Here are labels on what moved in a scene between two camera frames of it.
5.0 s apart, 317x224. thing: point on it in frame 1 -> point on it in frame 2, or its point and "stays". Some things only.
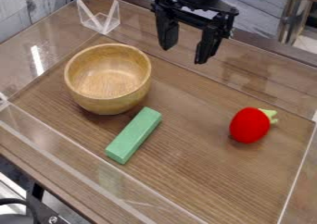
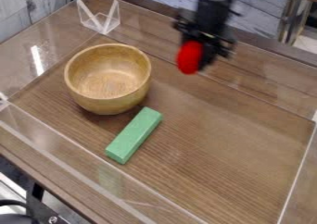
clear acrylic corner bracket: x=102 y=22 stays
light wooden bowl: x=109 y=75 stays
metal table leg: x=293 y=18 stays
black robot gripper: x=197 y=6 -> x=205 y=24
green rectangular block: x=127 y=142 stays
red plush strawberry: x=250 y=124 -> x=190 y=56
